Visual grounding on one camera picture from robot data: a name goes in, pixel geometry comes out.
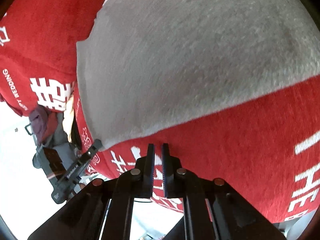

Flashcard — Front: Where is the red bedspread with white print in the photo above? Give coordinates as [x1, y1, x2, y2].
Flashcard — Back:
[1, 0, 319, 223]

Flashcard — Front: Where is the grey small garment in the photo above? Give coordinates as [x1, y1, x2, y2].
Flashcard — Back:
[76, 0, 319, 148]

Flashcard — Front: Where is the purple and grey clothes pile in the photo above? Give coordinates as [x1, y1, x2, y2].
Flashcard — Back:
[24, 97, 83, 153]

